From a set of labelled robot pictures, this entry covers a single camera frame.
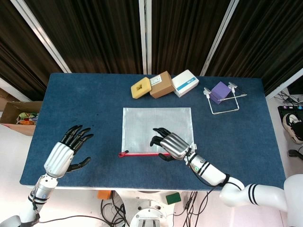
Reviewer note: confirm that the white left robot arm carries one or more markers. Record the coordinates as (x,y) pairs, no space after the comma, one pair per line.
(42,189)

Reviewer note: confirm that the blue felt table mat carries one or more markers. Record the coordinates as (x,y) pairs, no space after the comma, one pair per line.
(94,99)

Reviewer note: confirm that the white box blue stripe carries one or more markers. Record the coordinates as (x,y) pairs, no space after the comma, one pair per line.
(184,82)

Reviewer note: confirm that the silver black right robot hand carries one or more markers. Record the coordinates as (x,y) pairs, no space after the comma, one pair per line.
(174,145)

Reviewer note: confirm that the orange block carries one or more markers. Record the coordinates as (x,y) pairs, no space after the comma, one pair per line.
(104,195)

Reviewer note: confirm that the brown cardboard box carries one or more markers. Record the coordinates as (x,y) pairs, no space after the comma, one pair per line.
(162,86)

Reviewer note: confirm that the white frame pole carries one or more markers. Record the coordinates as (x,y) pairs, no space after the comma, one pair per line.
(40,35)
(145,35)
(220,35)

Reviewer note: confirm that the purple cube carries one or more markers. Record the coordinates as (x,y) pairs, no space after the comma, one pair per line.
(220,93)

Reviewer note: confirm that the yellow square sponge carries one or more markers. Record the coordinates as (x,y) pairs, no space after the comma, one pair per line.
(140,88)

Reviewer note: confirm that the black white sneaker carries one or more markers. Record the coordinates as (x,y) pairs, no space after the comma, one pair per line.
(292,126)

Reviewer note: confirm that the dark pleated curtain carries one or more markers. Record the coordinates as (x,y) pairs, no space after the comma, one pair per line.
(184,35)
(19,59)
(267,40)
(94,35)

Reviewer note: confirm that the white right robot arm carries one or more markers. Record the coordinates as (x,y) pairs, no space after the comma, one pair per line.
(236,191)

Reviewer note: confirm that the green block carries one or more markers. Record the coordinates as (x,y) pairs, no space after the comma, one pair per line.
(173,198)

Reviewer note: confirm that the cardboard box with items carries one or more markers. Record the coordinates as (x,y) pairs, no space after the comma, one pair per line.
(11,113)

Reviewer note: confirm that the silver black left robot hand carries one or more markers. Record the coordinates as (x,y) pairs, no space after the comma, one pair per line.
(58,156)

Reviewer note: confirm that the silver mesh zipper pouch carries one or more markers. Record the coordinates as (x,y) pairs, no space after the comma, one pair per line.
(142,127)

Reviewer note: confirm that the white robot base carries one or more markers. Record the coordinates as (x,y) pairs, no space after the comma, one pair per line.
(149,208)

